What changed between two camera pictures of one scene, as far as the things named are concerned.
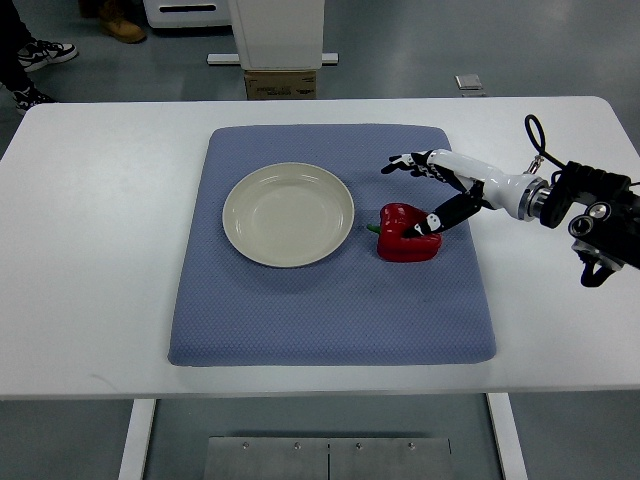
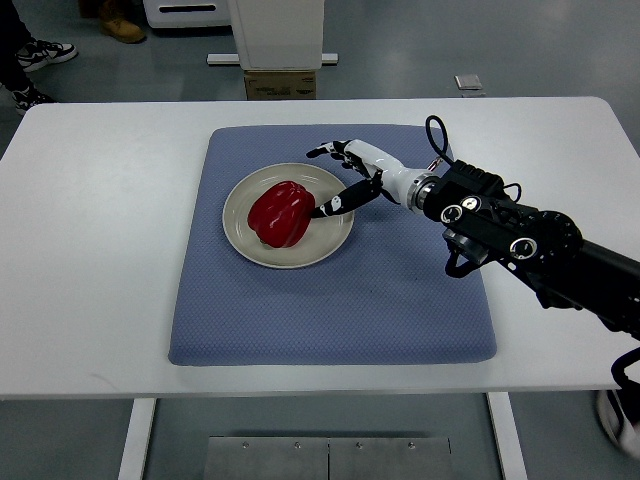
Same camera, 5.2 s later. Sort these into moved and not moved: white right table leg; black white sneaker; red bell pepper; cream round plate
Moved: red bell pepper
Not moved: cream round plate; black white sneaker; white right table leg
